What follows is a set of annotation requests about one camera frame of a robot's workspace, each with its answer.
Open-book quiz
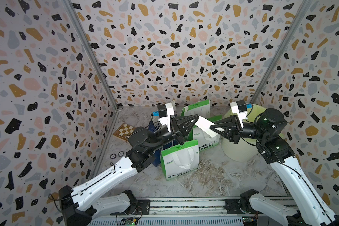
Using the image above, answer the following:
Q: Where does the right corner aluminium post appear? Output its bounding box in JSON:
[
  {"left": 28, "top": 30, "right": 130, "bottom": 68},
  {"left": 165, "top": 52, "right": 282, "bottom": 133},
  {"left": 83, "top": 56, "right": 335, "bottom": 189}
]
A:
[{"left": 250, "top": 0, "right": 311, "bottom": 104}]

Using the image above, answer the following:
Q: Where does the corner aluminium post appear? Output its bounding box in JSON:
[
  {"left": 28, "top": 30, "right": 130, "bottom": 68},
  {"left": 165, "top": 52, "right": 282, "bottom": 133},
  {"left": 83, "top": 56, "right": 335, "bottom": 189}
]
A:
[
  {"left": 62, "top": 0, "right": 118, "bottom": 112},
  {"left": 250, "top": 0, "right": 311, "bottom": 104}
]

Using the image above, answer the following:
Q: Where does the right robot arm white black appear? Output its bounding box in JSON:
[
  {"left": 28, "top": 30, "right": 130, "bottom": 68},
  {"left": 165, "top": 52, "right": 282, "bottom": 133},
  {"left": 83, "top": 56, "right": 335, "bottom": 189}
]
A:
[{"left": 210, "top": 108, "right": 339, "bottom": 226}]

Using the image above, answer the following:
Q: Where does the left corner aluminium post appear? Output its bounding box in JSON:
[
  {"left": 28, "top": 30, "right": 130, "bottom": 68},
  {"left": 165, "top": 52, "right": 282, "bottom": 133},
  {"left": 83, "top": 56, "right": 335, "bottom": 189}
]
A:
[{"left": 62, "top": 0, "right": 118, "bottom": 112}]

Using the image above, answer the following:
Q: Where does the front blue white bag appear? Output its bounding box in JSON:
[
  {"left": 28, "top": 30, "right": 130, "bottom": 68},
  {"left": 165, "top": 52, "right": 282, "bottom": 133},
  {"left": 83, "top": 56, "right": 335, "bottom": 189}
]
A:
[{"left": 148, "top": 121, "right": 172, "bottom": 167}]

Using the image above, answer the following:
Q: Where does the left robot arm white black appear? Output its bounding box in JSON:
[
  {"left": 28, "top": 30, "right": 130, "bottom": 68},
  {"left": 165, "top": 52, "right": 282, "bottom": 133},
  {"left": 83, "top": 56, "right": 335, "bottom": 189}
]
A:
[{"left": 54, "top": 115, "right": 200, "bottom": 226}]

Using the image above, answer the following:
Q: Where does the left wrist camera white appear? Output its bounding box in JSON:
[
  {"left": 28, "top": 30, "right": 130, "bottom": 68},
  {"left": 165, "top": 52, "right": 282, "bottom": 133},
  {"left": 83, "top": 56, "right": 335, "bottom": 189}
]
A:
[{"left": 152, "top": 100, "right": 177, "bottom": 132}]

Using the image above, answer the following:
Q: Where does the green white bag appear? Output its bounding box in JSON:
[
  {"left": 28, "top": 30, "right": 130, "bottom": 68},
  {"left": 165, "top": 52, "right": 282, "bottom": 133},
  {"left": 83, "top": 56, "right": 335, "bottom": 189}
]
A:
[
  {"left": 160, "top": 140, "right": 199, "bottom": 181},
  {"left": 187, "top": 115, "right": 222, "bottom": 152},
  {"left": 181, "top": 100, "right": 211, "bottom": 118}
]

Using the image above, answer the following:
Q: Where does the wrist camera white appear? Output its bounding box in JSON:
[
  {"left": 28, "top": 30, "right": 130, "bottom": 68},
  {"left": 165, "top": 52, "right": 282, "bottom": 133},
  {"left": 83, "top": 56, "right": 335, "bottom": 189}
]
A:
[
  {"left": 230, "top": 100, "right": 248, "bottom": 128},
  {"left": 152, "top": 100, "right": 177, "bottom": 132}
]

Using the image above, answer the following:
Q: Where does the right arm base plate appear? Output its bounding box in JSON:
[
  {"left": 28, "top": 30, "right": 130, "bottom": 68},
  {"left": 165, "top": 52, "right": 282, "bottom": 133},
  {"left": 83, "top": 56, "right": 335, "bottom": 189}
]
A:
[{"left": 224, "top": 197, "right": 262, "bottom": 214}]

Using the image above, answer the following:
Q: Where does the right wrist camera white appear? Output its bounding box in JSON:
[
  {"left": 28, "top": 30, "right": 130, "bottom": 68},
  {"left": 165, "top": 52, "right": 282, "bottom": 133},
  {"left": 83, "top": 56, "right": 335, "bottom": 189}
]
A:
[{"left": 230, "top": 100, "right": 248, "bottom": 128}]

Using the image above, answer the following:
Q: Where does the yellow-green bin liner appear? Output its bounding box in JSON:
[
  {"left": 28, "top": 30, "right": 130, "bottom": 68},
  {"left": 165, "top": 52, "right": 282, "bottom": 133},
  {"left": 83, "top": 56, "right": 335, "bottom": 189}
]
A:
[{"left": 224, "top": 103, "right": 283, "bottom": 136}]

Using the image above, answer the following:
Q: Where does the white trash bin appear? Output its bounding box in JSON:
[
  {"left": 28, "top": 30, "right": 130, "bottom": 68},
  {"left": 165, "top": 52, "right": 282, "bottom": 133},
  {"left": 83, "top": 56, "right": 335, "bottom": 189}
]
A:
[{"left": 221, "top": 138, "right": 259, "bottom": 162}]

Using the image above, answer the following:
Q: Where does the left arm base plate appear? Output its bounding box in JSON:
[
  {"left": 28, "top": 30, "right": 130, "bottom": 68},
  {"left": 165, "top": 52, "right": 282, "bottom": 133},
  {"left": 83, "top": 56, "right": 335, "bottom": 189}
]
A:
[{"left": 110, "top": 199, "right": 151, "bottom": 217}]

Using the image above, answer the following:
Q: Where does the wooden chessboard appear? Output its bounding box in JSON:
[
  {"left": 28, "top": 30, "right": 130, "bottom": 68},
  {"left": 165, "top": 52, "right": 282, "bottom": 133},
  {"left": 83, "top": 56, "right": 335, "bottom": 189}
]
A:
[{"left": 113, "top": 123, "right": 136, "bottom": 141}]

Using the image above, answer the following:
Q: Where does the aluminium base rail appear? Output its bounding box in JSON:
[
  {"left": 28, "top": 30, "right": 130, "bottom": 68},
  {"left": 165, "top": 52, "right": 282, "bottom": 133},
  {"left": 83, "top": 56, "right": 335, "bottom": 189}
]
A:
[{"left": 64, "top": 197, "right": 308, "bottom": 226}]

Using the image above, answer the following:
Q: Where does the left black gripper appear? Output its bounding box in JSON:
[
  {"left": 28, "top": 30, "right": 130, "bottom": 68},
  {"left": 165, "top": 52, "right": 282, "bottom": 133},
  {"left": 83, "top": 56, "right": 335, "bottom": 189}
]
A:
[{"left": 147, "top": 116, "right": 197, "bottom": 155}]

